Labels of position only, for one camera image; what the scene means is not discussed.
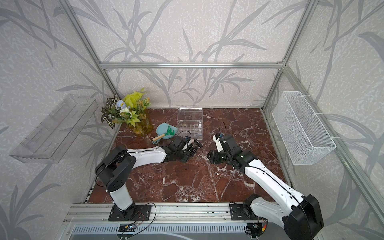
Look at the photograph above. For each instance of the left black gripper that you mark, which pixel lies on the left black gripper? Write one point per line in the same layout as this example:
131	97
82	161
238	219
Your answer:
186	157

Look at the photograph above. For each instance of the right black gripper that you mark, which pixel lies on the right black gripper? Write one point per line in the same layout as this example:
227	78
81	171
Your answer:
213	158

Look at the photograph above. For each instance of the black lipstick tube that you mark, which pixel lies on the black lipstick tube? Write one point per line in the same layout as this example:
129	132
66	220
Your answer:
198	144
193	151

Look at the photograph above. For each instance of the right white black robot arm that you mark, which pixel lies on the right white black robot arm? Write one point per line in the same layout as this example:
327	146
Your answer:
299	215

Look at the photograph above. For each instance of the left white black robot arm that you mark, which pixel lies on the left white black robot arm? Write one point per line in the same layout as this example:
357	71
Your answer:
115	169

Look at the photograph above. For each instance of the clear acrylic lipstick organizer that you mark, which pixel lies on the clear acrylic lipstick organizer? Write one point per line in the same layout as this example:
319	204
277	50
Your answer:
188	120

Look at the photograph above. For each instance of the green toy rake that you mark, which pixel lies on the green toy rake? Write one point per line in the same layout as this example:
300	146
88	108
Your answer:
171	131

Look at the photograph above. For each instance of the artificial flowers in yellow vase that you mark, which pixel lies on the artificial flowers in yellow vase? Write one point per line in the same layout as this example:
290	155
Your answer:
132	110

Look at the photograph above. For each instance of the right electronics board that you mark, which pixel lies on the right electronics board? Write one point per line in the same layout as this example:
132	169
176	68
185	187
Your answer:
255	230

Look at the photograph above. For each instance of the electronics board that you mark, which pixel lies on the electronics board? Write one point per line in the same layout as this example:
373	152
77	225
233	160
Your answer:
255	230
127	228

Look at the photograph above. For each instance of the left electronics board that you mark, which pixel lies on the left electronics board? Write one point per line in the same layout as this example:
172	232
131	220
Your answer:
127	228

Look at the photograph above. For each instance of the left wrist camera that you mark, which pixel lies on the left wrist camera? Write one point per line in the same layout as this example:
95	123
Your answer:
187	141

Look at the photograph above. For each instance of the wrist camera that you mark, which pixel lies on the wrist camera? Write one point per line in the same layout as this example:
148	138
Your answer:
187	141
216	139

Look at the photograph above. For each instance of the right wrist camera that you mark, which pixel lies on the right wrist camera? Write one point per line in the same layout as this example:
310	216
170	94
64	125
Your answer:
216	139

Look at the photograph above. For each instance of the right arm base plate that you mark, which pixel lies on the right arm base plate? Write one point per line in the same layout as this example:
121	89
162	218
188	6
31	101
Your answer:
243	211

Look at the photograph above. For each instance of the white wire mesh basket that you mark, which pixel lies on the white wire mesh basket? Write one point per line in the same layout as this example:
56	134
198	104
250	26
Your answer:
305	137

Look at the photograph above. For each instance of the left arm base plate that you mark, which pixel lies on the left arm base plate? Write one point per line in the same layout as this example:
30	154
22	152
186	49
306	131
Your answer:
135	212

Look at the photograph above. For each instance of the aluminium front rail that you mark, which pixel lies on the aluminium front rail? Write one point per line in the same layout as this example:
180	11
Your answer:
166	213

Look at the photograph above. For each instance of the clear plastic wall shelf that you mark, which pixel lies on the clear plastic wall shelf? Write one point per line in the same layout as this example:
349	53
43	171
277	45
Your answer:
51	139

